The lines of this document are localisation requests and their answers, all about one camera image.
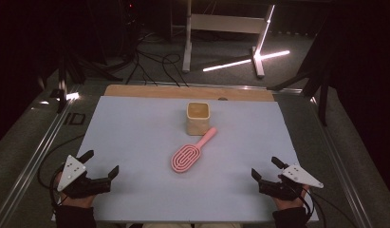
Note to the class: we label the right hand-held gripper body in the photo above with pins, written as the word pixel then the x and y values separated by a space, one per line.
pixel 286 186

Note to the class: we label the beige square cup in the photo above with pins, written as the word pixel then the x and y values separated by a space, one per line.
pixel 198 122

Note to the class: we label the dark tripod stand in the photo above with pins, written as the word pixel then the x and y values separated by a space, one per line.
pixel 320 91
pixel 64 82

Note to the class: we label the person's right hand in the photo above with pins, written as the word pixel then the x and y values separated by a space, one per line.
pixel 290 203

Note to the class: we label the light blue mat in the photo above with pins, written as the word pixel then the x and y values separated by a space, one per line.
pixel 145 152

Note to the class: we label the person's left hand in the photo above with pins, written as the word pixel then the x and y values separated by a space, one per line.
pixel 78 201

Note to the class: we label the metal floor rail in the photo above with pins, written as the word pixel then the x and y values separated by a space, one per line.
pixel 34 161
pixel 338 164

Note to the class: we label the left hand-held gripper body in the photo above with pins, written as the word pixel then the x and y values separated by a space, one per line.
pixel 88 186

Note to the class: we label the pink hair brush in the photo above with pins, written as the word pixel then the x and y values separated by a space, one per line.
pixel 187 157

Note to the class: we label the white desk frame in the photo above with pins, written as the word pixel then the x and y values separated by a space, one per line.
pixel 226 23

